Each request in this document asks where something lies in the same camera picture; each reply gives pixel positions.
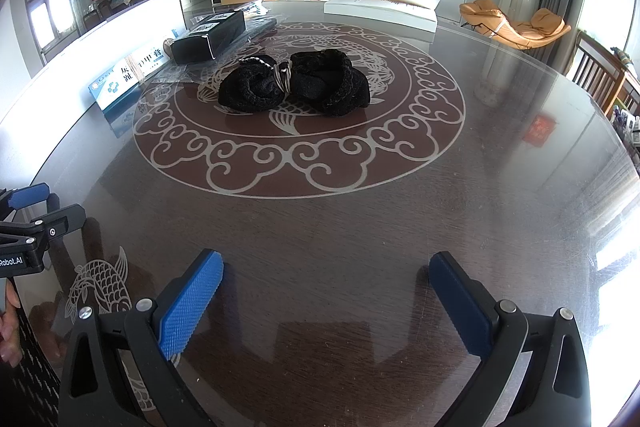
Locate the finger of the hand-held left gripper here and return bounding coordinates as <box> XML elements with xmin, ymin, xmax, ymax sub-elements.
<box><xmin>0</xmin><ymin>203</ymin><xmax>87</xmax><ymax>244</ymax></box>
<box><xmin>0</xmin><ymin>183</ymin><xmax>52</xmax><ymax>222</ymax></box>

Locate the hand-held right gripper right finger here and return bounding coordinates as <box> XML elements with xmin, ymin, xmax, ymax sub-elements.
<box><xmin>428</xmin><ymin>251</ymin><xmax>604</xmax><ymax>427</ymax></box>

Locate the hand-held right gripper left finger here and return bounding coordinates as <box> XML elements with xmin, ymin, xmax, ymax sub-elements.
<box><xmin>59</xmin><ymin>248</ymin><xmax>225</xmax><ymax>427</ymax></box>

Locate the large white storage box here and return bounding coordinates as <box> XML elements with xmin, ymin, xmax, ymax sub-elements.
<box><xmin>0</xmin><ymin>0</ymin><xmax>187</xmax><ymax>188</ymax></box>

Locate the black box with white labels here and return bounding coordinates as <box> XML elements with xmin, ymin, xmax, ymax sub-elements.
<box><xmin>169</xmin><ymin>10</ymin><xmax>247</xmax><ymax>63</ymax></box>

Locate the black velvet bow hair clip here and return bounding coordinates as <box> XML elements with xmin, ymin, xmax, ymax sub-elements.
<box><xmin>217</xmin><ymin>48</ymin><xmax>372</xmax><ymax>117</ymax></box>

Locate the person's left hand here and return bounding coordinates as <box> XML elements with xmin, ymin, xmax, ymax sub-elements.
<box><xmin>0</xmin><ymin>279</ymin><xmax>24</xmax><ymax>369</ymax></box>

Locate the black patterned garment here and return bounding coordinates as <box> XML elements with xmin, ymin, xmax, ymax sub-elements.
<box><xmin>0</xmin><ymin>287</ymin><xmax>67</xmax><ymax>427</ymax></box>

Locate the blue white ointment box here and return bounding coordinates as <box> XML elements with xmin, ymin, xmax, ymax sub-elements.
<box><xmin>88</xmin><ymin>34</ymin><xmax>175</xmax><ymax>112</ymax></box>

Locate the bundle of wooden sticks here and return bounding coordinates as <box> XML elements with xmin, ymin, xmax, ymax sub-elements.
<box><xmin>119</xmin><ymin>54</ymin><xmax>146</xmax><ymax>84</ymax></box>

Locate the brown slatted wooden chair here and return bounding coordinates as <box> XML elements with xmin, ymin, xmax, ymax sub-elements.
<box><xmin>564</xmin><ymin>29</ymin><xmax>640</xmax><ymax>118</ymax></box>

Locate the clear bag of wooden sticks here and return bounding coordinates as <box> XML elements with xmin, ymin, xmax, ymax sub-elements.
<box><xmin>235</xmin><ymin>14</ymin><xmax>279</xmax><ymax>46</ymax></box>

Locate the orange lounge chair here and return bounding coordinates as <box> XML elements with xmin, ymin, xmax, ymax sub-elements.
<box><xmin>458</xmin><ymin>0</ymin><xmax>572</xmax><ymax>51</ymax></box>

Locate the white flat box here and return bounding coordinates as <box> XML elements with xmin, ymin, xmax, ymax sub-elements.
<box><xmin>323</xmin><ymin>0</ymin><xmax>444</xmax><ymax>34</ymax></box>

